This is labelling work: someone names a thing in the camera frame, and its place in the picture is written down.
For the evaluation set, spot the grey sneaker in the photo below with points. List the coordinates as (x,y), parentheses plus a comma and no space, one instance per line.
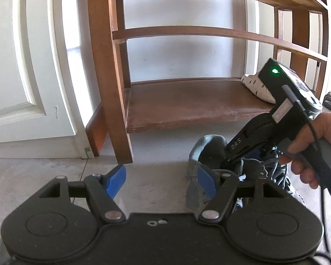
(207,149)

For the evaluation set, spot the white spotted slipper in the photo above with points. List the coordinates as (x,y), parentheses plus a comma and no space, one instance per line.
(253,85)

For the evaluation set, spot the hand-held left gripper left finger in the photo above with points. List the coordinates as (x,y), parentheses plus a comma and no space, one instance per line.
(115,180)

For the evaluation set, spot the person's right hand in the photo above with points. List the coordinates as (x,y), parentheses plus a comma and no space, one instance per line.
(328,127)

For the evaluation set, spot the wooden shoe rack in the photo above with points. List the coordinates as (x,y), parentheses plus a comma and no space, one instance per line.
(182,102)

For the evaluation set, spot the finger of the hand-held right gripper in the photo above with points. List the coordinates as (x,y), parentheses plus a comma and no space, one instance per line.
(245,138)
(237,160)

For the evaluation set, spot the white panelled cabinet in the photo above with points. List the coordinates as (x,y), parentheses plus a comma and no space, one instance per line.
(30,60)

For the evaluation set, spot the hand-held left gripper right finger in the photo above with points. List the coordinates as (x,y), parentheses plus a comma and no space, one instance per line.
(207,179)

